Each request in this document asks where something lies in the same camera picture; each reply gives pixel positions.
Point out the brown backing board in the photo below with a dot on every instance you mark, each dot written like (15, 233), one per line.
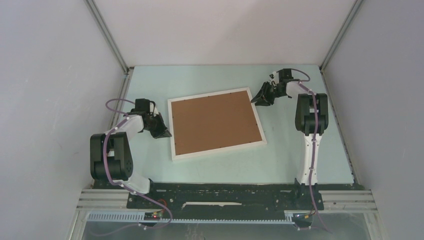
(215, 121)

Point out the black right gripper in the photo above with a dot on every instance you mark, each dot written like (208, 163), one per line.
(264, 99)

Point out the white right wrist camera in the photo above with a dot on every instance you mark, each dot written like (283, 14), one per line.
(274, 78)

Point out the aluminium corner rail right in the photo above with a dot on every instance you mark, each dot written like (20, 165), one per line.
(355, 8)

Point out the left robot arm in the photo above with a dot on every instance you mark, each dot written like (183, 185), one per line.
(110, 153)

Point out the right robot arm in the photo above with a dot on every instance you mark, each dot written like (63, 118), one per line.
(311, 116)

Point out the aluminium corner rail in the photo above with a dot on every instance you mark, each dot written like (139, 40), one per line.
(107, 35)
(355, 8)

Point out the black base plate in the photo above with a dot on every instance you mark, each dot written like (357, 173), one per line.
(234, 202)

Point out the white picture frame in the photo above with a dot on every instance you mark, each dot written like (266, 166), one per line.
(218, 150)

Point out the aluminium corner rail left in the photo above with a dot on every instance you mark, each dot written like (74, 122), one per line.
(107, 35)

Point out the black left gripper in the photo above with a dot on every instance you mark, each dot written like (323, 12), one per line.
(165, 132)

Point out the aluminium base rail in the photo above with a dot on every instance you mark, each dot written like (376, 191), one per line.
(112, 203)

